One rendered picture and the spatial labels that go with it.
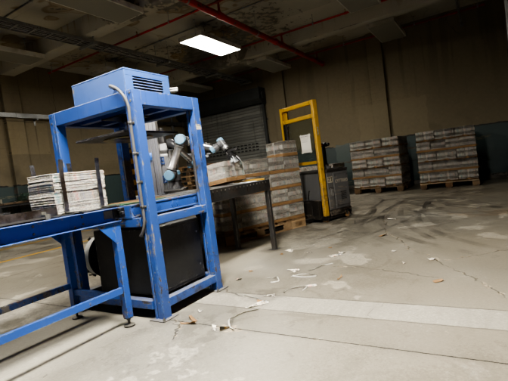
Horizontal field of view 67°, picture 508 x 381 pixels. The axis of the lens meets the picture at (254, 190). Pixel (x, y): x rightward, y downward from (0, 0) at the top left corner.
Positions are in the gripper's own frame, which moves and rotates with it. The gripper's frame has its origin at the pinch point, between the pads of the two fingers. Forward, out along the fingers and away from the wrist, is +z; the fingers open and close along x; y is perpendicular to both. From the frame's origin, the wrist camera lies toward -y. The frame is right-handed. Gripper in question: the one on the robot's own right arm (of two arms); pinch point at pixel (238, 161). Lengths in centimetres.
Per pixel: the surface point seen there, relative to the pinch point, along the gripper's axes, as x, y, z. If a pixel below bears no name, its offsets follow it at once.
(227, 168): 12.2, 8.4, 1.1
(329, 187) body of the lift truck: -207, 14, 59
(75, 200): 202, 1, 14
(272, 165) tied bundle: -124, 28, -7
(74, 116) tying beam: 174, -9, -51
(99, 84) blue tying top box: 162, -36, -58
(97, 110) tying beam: 174, -31, -36
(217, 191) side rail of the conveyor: 72, -4, 33
